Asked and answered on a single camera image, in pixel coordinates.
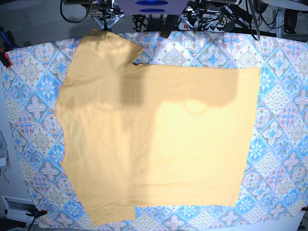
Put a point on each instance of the yellow T-shirt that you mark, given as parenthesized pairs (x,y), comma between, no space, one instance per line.
(150,134)

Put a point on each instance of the white power strip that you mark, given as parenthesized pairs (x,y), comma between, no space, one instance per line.
(213,26)

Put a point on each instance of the patterned blue tablecloth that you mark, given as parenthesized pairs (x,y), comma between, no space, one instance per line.
(275,184)

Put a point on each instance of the red clamp left upper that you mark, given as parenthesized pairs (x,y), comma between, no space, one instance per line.
(4,58)

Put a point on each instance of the white box left lower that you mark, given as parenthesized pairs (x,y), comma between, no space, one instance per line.
(17,208)

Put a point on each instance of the black mount post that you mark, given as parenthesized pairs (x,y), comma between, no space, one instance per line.
(168,26)

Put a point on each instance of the grey camera mount plate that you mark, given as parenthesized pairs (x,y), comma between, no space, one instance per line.
(132,7)

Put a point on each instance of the blue handled tool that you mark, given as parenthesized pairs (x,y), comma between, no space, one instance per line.
(9,42)

